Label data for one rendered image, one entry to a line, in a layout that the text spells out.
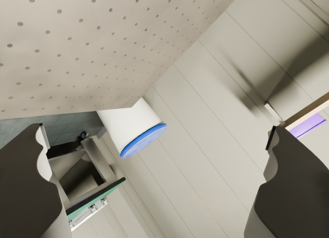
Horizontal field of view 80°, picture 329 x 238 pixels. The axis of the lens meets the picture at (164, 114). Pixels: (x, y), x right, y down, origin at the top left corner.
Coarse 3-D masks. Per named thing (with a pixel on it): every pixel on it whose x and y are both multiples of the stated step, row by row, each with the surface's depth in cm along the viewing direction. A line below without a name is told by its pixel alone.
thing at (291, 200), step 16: (272, 128) 11; (272, 144) 11; (288, 144) 9; (272, 160) 9; (288, 160) 8; (304, 160) 8; (320, 160) 9; (272, 176) 9; (288, 176) 8; (304, 176) 8; (320, 176) 8; (272, 192) 7; (288, 192) 7; (304, 192) 7; (320, 192) 7; (256, 208) 6; (272, 208) 6; (288, 208) 6; (304, 208) 6; (320, 208) 6; (256, 224) 6; (272, 224) 6; (288, 224) 6; (304, 224) 6; (320, 224) 6
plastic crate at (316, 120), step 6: (318, 114) 146; (306, 120) 149; (312, 120) 148; (318, 120) 146; (324, 120) 145; (300, 126) 151; (306, 126) 149; (312, 126) 148; (294, 132) 153; (300, 132) 152; (306, 132) 149
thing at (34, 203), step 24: (24, 144) 9; (48, 144) 11; (0, 168) 8; (24, 168) 8; (48, 168) 9; (0, 192) 7; (24, 192) 7; (48, 192) 7; (0, 216) 6; (24, 216) 6; (48, 216) 6
